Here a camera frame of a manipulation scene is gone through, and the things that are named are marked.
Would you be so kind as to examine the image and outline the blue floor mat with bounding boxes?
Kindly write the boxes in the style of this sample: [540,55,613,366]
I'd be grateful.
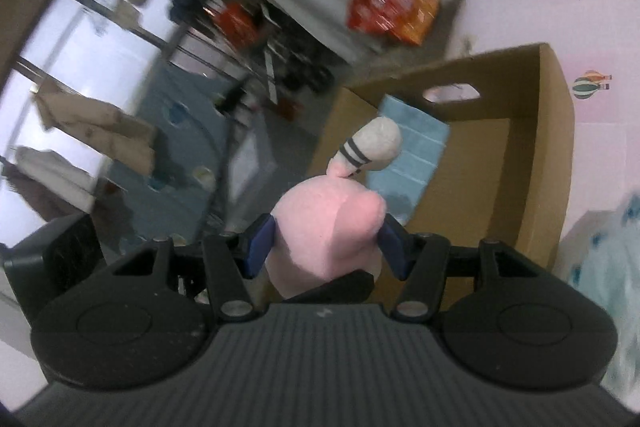
[100,57,321,238]

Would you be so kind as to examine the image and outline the black tripod stand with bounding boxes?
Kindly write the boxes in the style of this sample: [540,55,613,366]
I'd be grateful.
[205,72,261,228]

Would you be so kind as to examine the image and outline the red hanging bag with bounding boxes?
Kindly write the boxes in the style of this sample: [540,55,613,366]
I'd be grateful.
[212,2,261,50]

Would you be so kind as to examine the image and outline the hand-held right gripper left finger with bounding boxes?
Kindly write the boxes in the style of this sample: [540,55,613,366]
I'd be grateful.
[107,213,277,323]

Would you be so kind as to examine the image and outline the large window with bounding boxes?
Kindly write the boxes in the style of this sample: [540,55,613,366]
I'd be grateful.
[0,0,201,218]

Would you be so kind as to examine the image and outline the light blue checked towel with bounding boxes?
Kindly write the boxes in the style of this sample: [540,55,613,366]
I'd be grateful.
[365,94,451,225]

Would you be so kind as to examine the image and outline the pink plush toy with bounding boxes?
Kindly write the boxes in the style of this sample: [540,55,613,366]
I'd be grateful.
[264,116,403,300]

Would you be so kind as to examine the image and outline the grey labelled box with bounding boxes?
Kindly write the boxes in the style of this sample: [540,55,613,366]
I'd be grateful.
[227,127,278,202]

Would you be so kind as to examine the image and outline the white hanging cloth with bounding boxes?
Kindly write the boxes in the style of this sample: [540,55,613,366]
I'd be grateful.
[10,146,96,202]

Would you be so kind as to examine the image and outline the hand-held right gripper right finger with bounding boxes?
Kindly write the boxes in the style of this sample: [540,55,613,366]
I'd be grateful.
[377,212,551,325]

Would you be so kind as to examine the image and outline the brown cardboard box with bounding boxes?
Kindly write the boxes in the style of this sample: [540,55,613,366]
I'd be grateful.
[306,43,576,308]

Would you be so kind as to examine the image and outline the white blue print plastic bag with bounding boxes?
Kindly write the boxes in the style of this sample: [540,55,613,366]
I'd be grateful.
[552,192,640,408]

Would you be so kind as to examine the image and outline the brown hanging garment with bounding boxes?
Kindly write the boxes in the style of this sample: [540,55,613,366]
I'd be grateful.
[32,82,158,175]

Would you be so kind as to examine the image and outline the black wheelchair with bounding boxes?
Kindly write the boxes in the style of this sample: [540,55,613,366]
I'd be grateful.
[240,2,336,98]

